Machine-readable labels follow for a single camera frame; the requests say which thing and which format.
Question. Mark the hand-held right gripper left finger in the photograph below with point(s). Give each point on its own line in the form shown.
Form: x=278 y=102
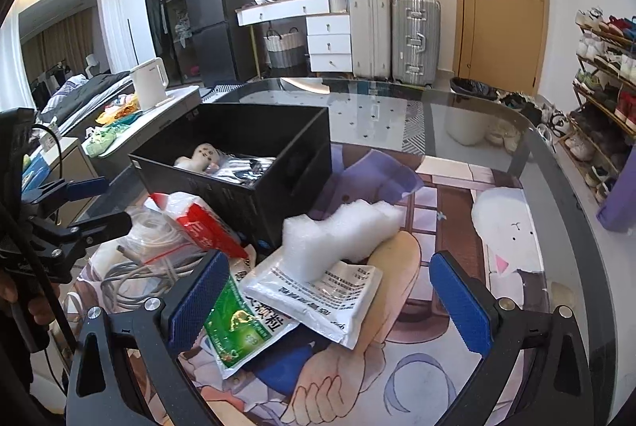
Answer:
x=198 y=299

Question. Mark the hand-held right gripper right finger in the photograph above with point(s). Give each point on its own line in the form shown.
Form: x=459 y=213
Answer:
x=459 y=302

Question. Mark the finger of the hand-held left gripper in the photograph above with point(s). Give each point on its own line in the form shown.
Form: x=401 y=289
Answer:
x=84 y=188
x=99 y=227

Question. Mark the green medicine packet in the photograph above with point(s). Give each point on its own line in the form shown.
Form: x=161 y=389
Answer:
x=238 y=326

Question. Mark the red and white packet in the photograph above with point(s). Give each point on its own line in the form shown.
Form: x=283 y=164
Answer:
x=203 y=222

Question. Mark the white medicine packet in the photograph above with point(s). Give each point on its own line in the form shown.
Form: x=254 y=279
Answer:
x=318 y=307

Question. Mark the white foam piece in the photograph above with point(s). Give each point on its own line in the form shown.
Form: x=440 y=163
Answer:
x=338 y=232

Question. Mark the black storage box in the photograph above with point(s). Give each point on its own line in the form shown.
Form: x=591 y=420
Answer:
x=278 y=167

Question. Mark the person's left hand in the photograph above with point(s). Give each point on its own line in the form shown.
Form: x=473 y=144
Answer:
x=39 y=309

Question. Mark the white plastic bag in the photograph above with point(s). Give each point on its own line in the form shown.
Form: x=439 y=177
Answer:
x=107 y=277

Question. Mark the pile of colourful cloths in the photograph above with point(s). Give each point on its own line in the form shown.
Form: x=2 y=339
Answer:
x=112 y=123

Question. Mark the printed table mat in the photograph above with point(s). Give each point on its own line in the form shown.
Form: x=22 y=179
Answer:
x=447 y=217

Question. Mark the bed with dark clothing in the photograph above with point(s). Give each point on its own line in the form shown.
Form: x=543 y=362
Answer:
x=89 y=93

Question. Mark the brown curtain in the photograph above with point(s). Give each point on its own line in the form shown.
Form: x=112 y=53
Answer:
x=54 y=43

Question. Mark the white plush doll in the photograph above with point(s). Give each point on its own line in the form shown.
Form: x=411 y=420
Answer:
x=198 y=155

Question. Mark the white electric kettle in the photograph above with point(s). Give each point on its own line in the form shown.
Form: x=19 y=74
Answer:
x=149 y=83

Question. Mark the silver foil packets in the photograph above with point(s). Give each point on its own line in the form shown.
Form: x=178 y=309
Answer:
x=243 y=167

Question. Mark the white trash bin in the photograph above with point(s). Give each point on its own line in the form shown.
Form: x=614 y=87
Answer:
x=467 y=118

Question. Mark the shoes on floor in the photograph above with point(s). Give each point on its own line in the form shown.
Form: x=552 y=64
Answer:
x=541 y=118

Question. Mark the black refrigerator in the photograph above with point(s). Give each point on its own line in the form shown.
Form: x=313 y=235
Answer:
x=218 y=8

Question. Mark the woven laundry basket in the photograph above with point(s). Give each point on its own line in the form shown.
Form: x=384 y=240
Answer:
x=285 y=51

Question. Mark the shoe rack with shoes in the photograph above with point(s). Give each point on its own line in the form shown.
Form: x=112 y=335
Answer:
x=606 y=98

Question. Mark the silver suitcase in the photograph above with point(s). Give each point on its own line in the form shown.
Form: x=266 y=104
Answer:
x=416 y=41

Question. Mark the white suitcase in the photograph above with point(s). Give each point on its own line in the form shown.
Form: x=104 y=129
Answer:
x=370 y=33

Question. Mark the white dressing table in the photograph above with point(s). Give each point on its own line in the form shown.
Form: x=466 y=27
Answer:
x=328 y=38

